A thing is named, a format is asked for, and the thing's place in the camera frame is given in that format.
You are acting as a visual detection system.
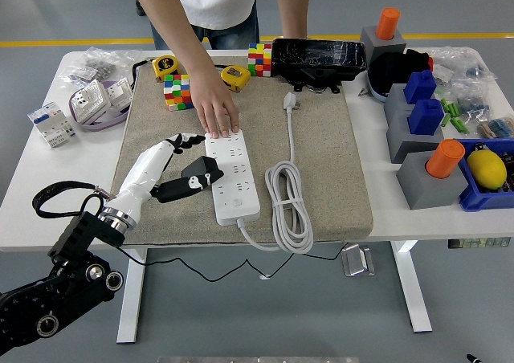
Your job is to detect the person's right hand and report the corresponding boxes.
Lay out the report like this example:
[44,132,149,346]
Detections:
[188,71,241,140]

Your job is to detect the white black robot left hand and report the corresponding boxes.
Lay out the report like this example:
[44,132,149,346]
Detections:
[108,133,214,214]

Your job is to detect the black plug adapter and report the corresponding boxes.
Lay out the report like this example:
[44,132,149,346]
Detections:
[181,156,225,187]

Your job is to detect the white power strip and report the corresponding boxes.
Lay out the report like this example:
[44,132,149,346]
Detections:
[203,132,262,226]

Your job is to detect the thin black adapter cord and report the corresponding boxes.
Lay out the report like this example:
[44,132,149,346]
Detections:
[115,240,357,283]

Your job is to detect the yellow tape measure silver clip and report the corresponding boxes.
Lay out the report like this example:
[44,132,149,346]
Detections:
[220,64,252,93]

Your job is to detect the multicolour puzzle cube tower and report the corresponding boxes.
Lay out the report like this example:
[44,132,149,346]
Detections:
[163,73,194,112]
[247,43,274,78]

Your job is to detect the yellow tape measure black label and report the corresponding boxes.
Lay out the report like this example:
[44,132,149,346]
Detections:
[151,55,181,80]

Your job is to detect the purple tray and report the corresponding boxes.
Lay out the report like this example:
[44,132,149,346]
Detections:
[68,80,133,133]

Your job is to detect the white table leg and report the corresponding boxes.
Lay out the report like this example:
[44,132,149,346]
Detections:
[116,248,149,345]
[391,241,434,334]

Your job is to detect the white socket panel round holes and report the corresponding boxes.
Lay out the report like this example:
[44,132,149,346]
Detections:
[71,80,112,124]

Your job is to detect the white circuit breaker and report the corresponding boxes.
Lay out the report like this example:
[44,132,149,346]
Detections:
[27,101,78,149]

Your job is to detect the black plastic-wrapped device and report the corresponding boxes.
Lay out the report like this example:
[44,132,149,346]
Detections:
[271,37,369,95]

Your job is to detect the table control panel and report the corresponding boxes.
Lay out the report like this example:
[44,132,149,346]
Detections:
[447,237,511,251]

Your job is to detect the clear bag grey screws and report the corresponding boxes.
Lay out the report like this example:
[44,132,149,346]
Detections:
[58,46,141,87]

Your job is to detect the grey-brown mat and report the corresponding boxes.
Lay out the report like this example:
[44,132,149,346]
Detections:
[102,55,374,247]

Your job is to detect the blue plastic bin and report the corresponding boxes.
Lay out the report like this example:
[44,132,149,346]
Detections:
[451,137,514,213]

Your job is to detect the light blue round base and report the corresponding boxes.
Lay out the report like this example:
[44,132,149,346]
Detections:
[367,71,390,104]

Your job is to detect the grey peg holder block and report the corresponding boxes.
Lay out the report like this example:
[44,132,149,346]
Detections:
[396,150,470,211]
[383,83,417,117]
[385,105,446,165]
[360,26,407,63]

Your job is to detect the black cloth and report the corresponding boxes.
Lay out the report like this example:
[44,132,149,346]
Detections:
[367,48,433,99]

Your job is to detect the yellow lemon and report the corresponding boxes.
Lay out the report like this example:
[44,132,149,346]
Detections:
[466,149,508,190]

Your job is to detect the orange cylinder peg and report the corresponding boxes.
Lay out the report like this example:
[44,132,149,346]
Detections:
[425,139,466,179]
[375,7,402,41]

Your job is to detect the blue square peg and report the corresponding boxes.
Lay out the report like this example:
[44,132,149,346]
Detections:
[403,69,438,105]
[407,97,446,137]

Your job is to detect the clear bag of resistors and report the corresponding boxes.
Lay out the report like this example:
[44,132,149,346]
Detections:
[475,116,514,139]

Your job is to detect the large clear parts bag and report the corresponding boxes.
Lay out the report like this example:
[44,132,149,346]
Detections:
[431,46,499,95]

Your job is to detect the clear bag blue connectors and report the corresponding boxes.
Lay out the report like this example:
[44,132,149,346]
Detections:
[455,92,493,119]

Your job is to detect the white power strip cable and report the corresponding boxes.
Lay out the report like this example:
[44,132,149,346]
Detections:
[236,92,315,255]

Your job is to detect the white wall socket panel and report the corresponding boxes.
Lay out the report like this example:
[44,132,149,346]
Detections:
[104,77,133,111]

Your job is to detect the black wrist strap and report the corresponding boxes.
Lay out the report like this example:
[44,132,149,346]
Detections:
[131,59,157,84]

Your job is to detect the silver metal bracket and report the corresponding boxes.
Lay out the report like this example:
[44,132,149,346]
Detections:
[341,244,377,278]

